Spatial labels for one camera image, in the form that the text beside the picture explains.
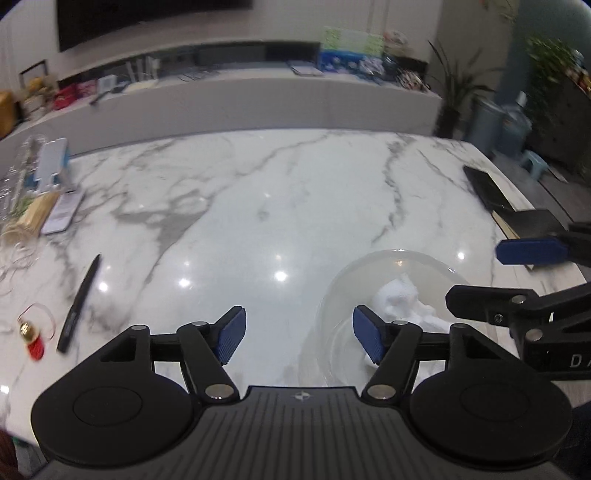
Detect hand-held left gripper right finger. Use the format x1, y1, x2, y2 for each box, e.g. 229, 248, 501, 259
352, 305, 522, 407

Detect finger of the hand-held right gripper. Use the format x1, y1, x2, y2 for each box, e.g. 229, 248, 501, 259
445, 277, 591, 326
495, 222, 591, 268

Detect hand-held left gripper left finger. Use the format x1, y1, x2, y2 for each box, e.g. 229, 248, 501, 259
99, 305, 247, 403

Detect clear glass bowl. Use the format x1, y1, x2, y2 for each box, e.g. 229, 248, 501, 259
316, 249, 472, 386

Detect white cloth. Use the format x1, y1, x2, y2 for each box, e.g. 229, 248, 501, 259
367, 272, 451, 365

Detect small plastic stool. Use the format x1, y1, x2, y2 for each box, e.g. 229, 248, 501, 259
519, 150, 548, 178

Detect blue water bottle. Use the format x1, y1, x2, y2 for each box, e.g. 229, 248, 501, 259
496, 104, 532, 155

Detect dark cabinet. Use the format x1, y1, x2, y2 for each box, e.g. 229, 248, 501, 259
538, 69, 591, 176

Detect grey trash can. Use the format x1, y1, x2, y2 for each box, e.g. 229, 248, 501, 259
466, 97, 506, 155

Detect black pen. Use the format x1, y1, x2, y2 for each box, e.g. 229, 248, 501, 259
56, 254, 102, 354

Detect potted plant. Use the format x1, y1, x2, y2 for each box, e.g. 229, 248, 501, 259
427, 39, 497, 137

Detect ivy plant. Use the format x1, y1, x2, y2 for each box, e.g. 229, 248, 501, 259
526, 37, 578, 121

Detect red gold charm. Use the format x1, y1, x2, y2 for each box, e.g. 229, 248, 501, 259
17, 302, 57, 361

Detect white phone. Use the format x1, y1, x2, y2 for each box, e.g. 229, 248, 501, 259
41, 189, 86, 236

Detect toy cars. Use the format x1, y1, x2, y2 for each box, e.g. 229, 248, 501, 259
397, 69, 428, 90

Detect white marble console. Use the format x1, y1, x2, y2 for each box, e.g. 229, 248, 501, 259
0, 76, 444, 158

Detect small photo block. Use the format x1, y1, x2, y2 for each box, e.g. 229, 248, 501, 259
358, 55, 386, 77

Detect round paper fan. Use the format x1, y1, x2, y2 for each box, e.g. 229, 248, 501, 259
383, 30, 411, 56

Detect white phone stand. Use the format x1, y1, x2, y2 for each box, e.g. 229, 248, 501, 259
34, 137, 77, 195

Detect red ribbed object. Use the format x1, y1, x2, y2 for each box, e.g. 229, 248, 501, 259
0, 429, 21, 480

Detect white router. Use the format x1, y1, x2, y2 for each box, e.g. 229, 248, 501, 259
124, 58, 160, 90

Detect clear plastic bag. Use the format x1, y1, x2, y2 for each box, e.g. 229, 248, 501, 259
0, 134, 49, 217

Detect lotus pond painting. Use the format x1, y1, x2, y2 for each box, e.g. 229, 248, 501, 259
318, 26, 386, 75

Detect grey flat device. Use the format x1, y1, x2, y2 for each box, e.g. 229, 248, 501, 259
290, 60, 324, 77

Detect red box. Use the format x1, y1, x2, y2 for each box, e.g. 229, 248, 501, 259
54, 83, 79, 109

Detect teddy bear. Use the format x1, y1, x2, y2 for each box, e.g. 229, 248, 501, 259
25, 78, 51, 116

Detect gold vase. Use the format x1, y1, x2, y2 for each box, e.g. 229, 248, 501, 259
0, 91, 17, 139

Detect black television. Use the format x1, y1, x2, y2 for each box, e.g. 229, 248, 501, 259
55, 0, 254, 52

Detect white wired earphones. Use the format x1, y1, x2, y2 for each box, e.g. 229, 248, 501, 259
0, 226, 40, 333

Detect black picture frame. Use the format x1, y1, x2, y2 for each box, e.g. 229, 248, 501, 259
19, 59, 49, 93

